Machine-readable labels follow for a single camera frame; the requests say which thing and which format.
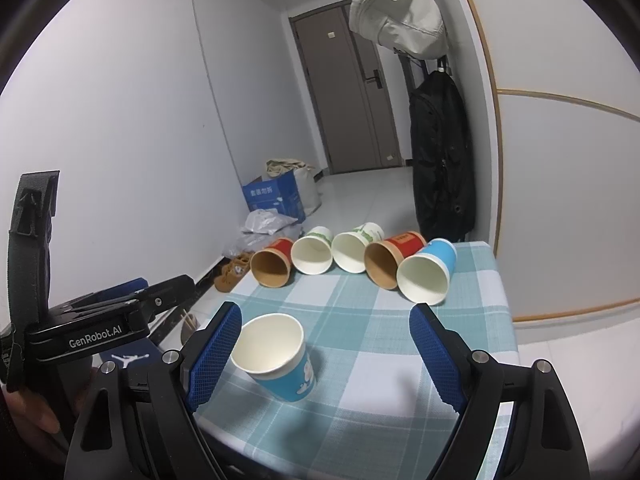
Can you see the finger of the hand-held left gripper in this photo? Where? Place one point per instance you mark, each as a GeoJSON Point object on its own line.
{"type": "Point", "coordinates": [125, 287]}
{"type": "Point", "coordinates": [165, 296]}

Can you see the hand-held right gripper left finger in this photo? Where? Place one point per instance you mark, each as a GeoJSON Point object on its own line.
{"type": "Point", "coordinates": [216, 355]}

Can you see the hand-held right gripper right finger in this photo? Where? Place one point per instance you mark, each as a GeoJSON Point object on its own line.
{"type": "Point", "coordinates": [436, 360]}

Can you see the blue paper cup white print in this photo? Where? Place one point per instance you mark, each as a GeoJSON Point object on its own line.
{"type": "Point", "coordinates": [286, 381]}

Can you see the plain blue paper cup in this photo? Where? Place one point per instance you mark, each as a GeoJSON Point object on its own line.
{"type": "Point", "coordinates": [423, 280]}

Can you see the red kraft paper cup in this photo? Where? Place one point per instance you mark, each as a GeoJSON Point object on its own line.
{"type": "Point", "coordinates": [270, 268]}
{"type": "Point", "coordinates": [382, 266]}

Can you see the white green paper cup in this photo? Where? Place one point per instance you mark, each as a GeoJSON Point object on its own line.
{"type": "Point", "coordinates": [310, 256]}
{"type": "Point", "coordinates": [352, 252]}

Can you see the person's left hand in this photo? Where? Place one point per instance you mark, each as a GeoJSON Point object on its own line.
{"type": "Point", "coordinates": [31, 412]}

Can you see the brown shoe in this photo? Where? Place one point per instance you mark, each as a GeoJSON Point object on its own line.
{"type": "Point", "coordinates": [227, 278]}
{"type": "Point", "coordinates": [242, 262]}

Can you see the teal checked tablecloth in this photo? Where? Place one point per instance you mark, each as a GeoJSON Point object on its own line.
{"type": "Point", "coordinates": [360, 321]}

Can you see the clear plastic bag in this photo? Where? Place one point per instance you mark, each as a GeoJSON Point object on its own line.
{"type": "Point", "coordinates": [240, 250]}

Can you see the crumpled white plastic bag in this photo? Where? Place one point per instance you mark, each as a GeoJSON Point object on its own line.
{"type": "Point", "coordinates": [270, 221]}

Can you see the blue cardboard box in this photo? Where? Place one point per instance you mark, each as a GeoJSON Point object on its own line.
{"type": "Point", "coordinates": [275, 196]}

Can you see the black hanging bag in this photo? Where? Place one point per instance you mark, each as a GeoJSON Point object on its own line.
{"type": "Point", "coordinates": [441, 160]}

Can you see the white wood-trimmed wardrobe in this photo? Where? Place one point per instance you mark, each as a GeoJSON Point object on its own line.
{"type": "Point", "coordinates": [560, 160]}

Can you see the brown door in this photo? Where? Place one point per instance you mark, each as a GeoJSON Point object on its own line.
{"type": "Point", "coordinates": [345, 110]}

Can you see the white backpack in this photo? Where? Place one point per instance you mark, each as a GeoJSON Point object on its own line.
{"type": "Point", "coordinates": [400, 15]}

